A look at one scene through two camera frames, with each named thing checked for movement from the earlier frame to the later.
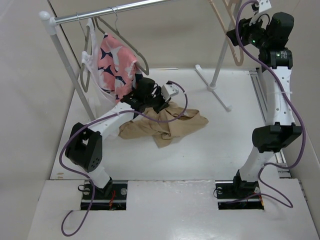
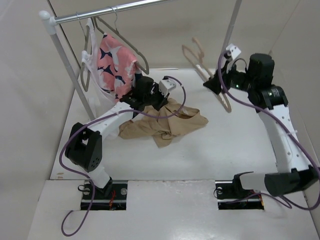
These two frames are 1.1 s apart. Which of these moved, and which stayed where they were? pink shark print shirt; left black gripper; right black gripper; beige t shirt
Moved: right black gripper
Stayed: beige t shirt; left black gripper; pink shark print shirt
